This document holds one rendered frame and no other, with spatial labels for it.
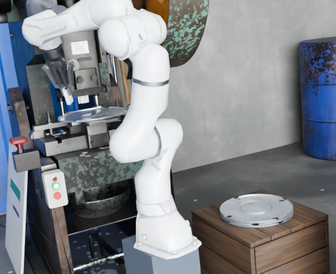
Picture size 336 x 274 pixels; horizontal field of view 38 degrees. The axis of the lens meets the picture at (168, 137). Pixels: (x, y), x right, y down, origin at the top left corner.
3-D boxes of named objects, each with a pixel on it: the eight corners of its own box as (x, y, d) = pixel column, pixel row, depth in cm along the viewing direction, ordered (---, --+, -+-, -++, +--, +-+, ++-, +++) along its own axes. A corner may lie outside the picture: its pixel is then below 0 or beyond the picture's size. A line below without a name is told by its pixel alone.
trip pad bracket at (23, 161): (47, 195, 190) (38, 147, 185) (22, 201, 186) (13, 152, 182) (44, 191, 195) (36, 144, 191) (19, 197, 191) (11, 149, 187)
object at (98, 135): (125, 148, 196) (121, 116, 193) (92, 155, 191) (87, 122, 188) (106, 138, 219) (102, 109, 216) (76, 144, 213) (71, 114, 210)
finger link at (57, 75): (53, 63, 179) (49, 63, 179) (61, 90, 185) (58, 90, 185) (57, 58, 182) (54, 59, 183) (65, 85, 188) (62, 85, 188)
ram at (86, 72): (105, 87, 206) (95, 16, 200) (71, 92, 201) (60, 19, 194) (93, 84, 222) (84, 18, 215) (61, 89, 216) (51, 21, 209)
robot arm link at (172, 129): (195, 189, 158) (188, 115, 152) (151, 206, 146) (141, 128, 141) (173, 183, 166) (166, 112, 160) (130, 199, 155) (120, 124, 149)
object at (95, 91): (109, 97, 213) (107, 85, 212) (64, 105, 205) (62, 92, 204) (98, 94, 228) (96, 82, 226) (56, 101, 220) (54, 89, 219)
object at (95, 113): (135, 106, 215) (135, 105, 215) (108, 121, 188) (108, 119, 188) (78, 110, 224) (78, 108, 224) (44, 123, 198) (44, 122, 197)
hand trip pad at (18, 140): (30, 157, 184) (27, 138, 182) (14, 160, 182) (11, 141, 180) (28, 153, 190) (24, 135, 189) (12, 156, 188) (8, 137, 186)
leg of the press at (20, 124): (83, 315, 198) (48, 99, 178) (55, 324, 194) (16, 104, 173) (40, 237, 280) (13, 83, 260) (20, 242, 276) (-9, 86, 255)
